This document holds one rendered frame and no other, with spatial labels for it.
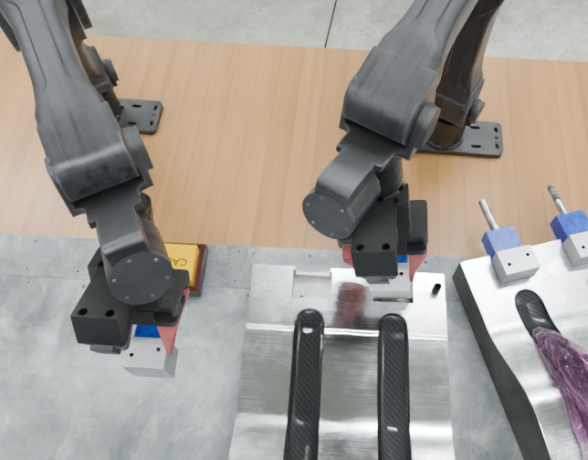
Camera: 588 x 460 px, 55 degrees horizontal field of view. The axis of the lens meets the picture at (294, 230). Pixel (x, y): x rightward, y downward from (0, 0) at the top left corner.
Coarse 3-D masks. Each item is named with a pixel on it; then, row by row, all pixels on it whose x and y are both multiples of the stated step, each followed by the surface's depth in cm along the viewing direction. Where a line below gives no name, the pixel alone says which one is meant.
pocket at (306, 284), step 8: (296, 272) 79; (304, 272) 79; (312, 272) 79; (320, 272) 79; (328, 272) 79; (296, 280) 79; (304, 280) 79; (312, 280) 79; (320, 280) 79; (328, 280) 79; (296, 288) 79; (304, 288) 79; (312, 288) 79; (320, 288) 79; (328, 288) 79; (296, 296) 78; (304, 296) 78; (312, 296) 78; (320, 296) 78; (328, 296) 78
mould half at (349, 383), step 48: (288, 288) 76; (336, 288) 76; (288, 336) 73; (336, 336) 73; (432, 336) 72; (240, 384) 71; (288, 384) 71; (336, 384) 70; (432, 384) 70; (240, 432) 68; (336, 432) 68; (432, 432) 67
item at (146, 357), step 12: (144, 336) 68; (156, 336) 68; (132, 348) 66; (144, 348) 66; (156, 348) 66; (132, 360) 65; (144, 360) 65; (156, 360) 65; (168, 360) 66; (132, 372) 68; (144, 372) 67; (156, 372) 67; (168, 372) 67
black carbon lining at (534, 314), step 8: (520, 296) 78; (528, 296) 78; (536, 296) 78; (520, 304) 78; (528, 304) 78; (536, 304) 78; (544, 304) 77; (520, 312) 77; (528, 312) 78; (536, 312) 77; (544, 312) 77; (528, 320) 77; (536, 320) 77; (544, 320) 77; (552, 320) 76; (528, 328) 76; (544, 328) 76; (552, 328) 76
